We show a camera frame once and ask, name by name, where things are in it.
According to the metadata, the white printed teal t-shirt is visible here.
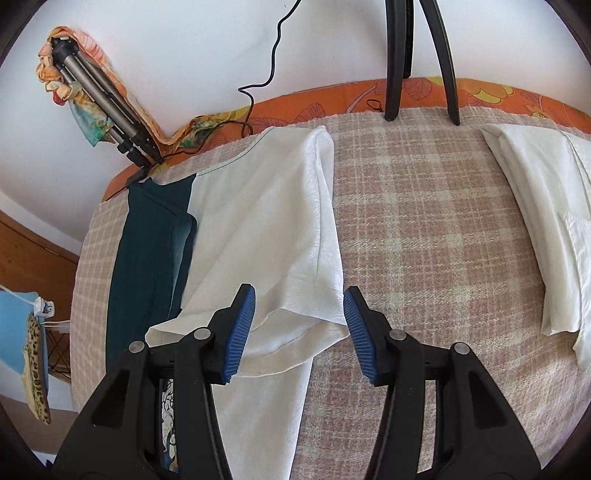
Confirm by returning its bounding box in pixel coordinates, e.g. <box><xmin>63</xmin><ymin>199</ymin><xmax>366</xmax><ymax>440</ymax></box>
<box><xmin>106</xmin><ymin>127</ymin><xmax>349</xmax><ymax>479</ymax></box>

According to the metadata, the leopard print cloth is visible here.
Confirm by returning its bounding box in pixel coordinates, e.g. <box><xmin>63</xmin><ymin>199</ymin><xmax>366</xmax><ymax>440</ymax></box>
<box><xmin>21</xmin><ymin>314</ymin><xmax>51</xmax><ymax>425</ymax></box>

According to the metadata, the light blue chair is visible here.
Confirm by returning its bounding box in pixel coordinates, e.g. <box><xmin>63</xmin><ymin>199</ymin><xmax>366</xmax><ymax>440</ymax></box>
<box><xmin>0</xmin><ymin>290</ymin><xmax>38</xmax><ymax>375</ymax></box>

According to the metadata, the grey folded tripod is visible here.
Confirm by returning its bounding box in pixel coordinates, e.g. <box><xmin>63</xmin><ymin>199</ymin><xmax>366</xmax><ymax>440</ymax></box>
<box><xmin>50</xmin><ymin>37</ymin><xmax>163</xmax><ymax>169</ymax></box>

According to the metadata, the folded white shirt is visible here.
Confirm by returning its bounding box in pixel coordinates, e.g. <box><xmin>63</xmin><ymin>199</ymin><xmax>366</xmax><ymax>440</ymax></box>
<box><xmin>481</xmin><ymin>124</ymin><xmax>590</xmax><ymax>372</ymax></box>

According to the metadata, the orange floral bed sheet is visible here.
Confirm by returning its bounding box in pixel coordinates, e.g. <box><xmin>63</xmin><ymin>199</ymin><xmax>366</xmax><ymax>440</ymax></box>
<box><xmin>102</xmin><ymin>77</ymin><xmax>591</xmax><ymax>202</ymax></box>

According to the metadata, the colourful orange scarf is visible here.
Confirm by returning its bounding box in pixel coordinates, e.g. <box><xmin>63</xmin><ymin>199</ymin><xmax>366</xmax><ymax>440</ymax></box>
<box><xmin>36</xmin><ymin>26</ymin><xmax>254</xmax><ymax>161</ymax></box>

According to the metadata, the black power cable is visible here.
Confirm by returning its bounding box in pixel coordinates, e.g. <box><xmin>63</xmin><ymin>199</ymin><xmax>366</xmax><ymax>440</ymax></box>
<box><xmin>125</xmin><ymin>0</ymin><xmax>304</xmax><ymax>188</ymax></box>

